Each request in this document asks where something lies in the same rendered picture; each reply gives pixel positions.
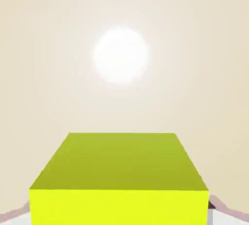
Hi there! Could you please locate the small yellow cube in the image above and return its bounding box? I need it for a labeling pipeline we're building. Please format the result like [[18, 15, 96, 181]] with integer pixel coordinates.
[[29, 132, 210, 225]]

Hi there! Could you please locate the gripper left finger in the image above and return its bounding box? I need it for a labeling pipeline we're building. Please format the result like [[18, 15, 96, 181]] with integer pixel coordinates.
[[0, 201, 30, 225]]

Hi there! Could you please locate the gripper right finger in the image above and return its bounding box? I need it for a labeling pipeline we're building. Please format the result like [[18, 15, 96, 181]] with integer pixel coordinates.
[[207, 194, 249, 225]]

